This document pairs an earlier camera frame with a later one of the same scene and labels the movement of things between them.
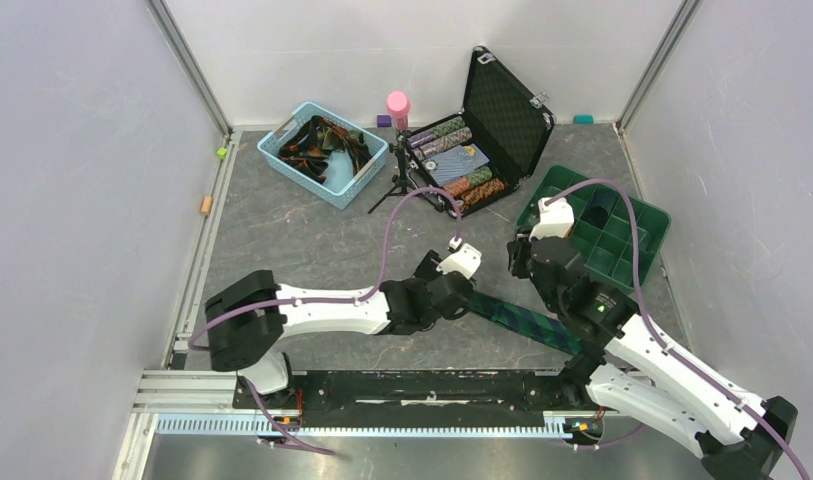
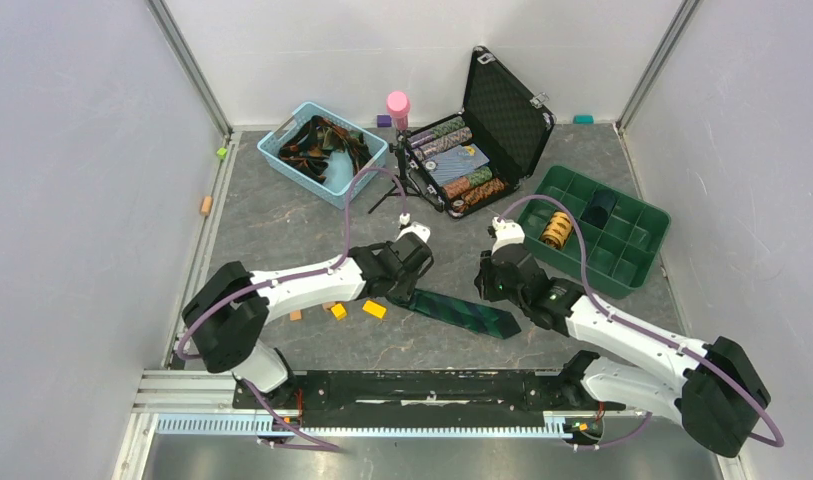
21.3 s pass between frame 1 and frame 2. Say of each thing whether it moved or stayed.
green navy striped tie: moved
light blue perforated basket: stayed
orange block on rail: stayed
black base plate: stayed
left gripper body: moved
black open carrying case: stayed
